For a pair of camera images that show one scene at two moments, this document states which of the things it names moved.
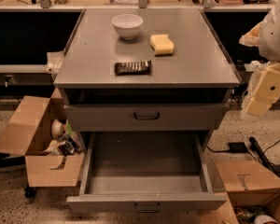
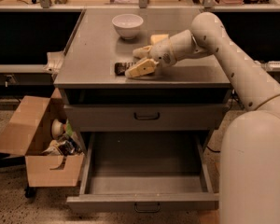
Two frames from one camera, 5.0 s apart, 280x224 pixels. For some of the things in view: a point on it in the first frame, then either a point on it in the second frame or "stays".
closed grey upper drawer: x=149 y=117 stays
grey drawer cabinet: x=151 y=85 stays
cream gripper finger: x=273 y=83 -> x=145 y=67
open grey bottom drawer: x=145 y=171 stays
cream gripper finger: x=251 y=37 -> x=142 y=52
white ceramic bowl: x=127 y=25 stays
